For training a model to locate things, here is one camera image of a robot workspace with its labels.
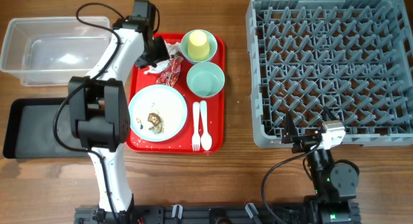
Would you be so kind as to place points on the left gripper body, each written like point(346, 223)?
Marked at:
point(153, 53)

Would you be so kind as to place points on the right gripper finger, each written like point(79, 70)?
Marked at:
point(289, 133)
point(328, 115)

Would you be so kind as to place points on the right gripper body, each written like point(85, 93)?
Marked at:
point(304, 143)

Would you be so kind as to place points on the white napkin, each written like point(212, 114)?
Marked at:
point(172, 49)

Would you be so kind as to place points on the red snack wrapper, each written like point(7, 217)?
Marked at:
point(171, 74)

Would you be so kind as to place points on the light blue round plate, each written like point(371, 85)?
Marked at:
point(170, 103)

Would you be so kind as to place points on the food scraps and rice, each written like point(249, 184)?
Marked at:
point(149, 119)

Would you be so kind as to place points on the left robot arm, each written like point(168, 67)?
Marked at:
point(99, 115)

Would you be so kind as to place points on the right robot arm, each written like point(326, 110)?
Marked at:
point(335, 181)

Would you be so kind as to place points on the grey dishwasher rack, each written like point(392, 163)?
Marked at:
point(353, 57)

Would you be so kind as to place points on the clear plastic waste bin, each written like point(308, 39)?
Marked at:
point(48, 51)

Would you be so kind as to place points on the yellow plastic cup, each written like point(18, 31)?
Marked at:
point(198, 46)

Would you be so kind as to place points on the red serving tray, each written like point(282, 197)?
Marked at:
point(181, 143)

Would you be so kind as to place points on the white plastic spoon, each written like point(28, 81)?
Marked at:
point(206, 138)

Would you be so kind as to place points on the white plastic fork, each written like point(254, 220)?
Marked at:
point(196, 137)

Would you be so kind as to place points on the black rectangular tray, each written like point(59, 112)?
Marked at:
point(29, 131)

